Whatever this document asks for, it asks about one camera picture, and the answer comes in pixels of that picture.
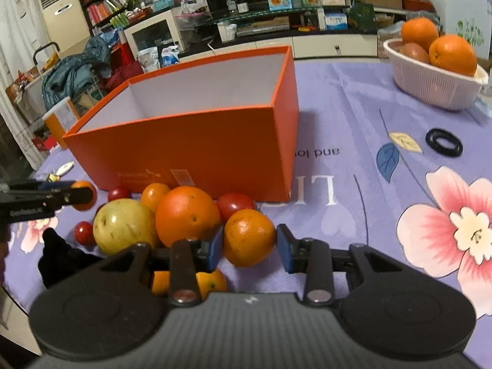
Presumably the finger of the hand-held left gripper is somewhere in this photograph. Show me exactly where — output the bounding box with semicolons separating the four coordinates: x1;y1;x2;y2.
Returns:
36;181;76;192
0;188;95;208

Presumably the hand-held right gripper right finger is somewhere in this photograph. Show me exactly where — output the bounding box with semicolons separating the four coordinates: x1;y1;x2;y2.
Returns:
276;224;400;308

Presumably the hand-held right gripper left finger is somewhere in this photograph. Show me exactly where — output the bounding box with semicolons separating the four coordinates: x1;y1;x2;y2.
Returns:
98;226;224;308

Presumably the small orange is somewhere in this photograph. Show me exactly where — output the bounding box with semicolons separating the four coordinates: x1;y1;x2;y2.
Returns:
140;182;172;213
71;181;98;212

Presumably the medium orange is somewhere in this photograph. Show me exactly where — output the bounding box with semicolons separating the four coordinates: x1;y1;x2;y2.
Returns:
152;269;228;297
224;208;277;268

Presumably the red cherry tomato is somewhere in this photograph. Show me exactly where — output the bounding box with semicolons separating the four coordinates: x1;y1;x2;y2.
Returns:
74;221;96;247
108;186;132;203

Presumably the large orange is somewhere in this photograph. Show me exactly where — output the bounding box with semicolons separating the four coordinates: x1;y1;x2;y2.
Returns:
155;186;222;248

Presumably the yellow apple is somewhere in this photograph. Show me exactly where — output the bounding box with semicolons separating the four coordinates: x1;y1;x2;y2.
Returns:
93;199;161;255

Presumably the orange cardboard box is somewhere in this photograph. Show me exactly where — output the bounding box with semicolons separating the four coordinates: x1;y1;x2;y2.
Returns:
62;45;300;204

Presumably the orange and white canister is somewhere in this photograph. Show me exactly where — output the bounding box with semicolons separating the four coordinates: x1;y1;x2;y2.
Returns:
43;96;81;150

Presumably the blue padded jacket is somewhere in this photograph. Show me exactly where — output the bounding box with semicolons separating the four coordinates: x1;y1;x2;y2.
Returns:
42;34;112;112

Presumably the red bag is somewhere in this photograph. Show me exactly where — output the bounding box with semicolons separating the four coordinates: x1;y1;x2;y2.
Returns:
105;61;145;93

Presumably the purple floral tablecloth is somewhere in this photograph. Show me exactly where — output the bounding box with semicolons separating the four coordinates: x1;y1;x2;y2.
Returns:
0;59;492;369

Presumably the white standing air conditioner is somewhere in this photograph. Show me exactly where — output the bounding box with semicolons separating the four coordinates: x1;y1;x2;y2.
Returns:
37;0;91;61

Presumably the white glass-door cabinet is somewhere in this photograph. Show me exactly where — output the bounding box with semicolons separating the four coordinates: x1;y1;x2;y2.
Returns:
124;8;181;61

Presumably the black bookshelf with books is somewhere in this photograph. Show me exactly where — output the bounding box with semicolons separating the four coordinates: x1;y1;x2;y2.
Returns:
71;0;154;38

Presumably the black and white tv stand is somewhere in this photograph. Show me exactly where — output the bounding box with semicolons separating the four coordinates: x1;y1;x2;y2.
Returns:
181;6;379;61

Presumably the white plastic basket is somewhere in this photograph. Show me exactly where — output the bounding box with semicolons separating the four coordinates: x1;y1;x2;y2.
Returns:
383;38;490;110

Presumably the blue and white box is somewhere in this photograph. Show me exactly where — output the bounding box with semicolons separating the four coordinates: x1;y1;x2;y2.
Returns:
325;12;349;32

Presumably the brown round fruit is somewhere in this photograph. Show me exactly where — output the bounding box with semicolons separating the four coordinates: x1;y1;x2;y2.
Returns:
399;42;430;64

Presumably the dark green bag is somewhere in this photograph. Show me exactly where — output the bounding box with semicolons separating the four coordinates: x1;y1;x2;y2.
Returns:
348;3;378;34

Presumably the orange with smooth skin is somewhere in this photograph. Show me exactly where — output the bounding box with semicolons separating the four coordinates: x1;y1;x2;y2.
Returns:
428;34;478;77
400;17;440;53

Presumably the white chest freezer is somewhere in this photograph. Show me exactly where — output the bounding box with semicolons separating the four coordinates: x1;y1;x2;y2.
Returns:
413;0;492;61

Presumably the black trolley handle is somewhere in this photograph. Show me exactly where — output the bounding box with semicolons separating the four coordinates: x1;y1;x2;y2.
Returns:
33;42;62;74

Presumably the black rubber ring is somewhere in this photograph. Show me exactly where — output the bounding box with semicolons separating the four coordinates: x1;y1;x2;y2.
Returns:
425;128;464;158

